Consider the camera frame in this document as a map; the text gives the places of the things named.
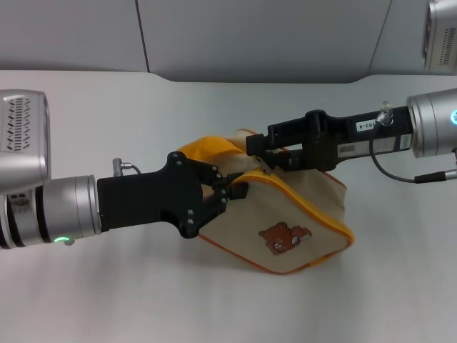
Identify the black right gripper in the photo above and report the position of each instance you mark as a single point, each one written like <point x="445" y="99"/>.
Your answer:
<point x="328" y="143"/>

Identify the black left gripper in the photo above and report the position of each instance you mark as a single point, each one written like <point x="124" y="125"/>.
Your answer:
<point x="150" y="200"/>

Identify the beige food bag yellow zipper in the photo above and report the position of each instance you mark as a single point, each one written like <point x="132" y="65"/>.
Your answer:
<point x="314" y="203"/>

